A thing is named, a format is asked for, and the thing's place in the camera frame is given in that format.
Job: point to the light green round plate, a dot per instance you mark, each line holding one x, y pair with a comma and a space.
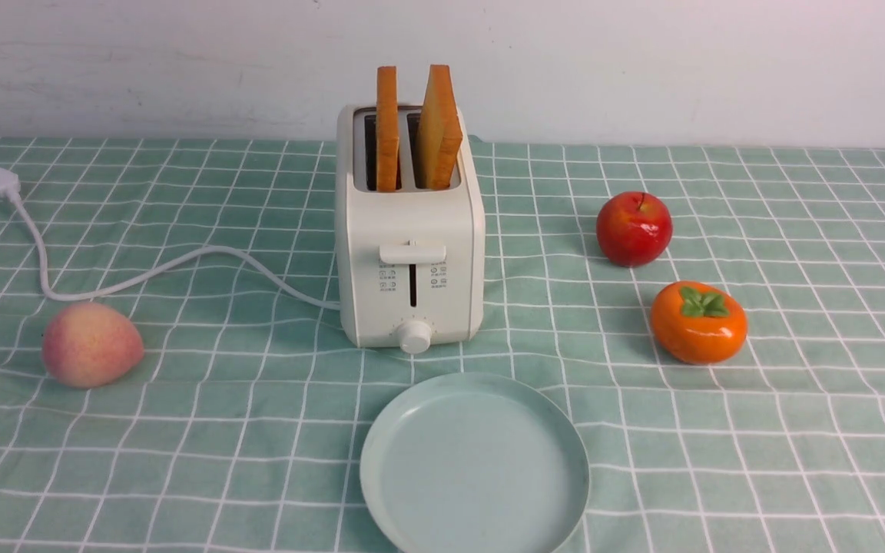
474, 462

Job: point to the orange persimmon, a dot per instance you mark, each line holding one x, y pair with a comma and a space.
698, 324

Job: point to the white two-slot toaster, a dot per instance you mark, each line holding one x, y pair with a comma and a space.
410, 262

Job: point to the pink peach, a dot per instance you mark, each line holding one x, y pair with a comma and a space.
90, 344

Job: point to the red apple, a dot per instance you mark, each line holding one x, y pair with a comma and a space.
633, 228

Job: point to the toasted bread slice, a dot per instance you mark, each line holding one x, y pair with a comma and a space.
439, 134
387, 133

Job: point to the green checkered tablecloth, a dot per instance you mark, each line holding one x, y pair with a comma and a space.
242, 428

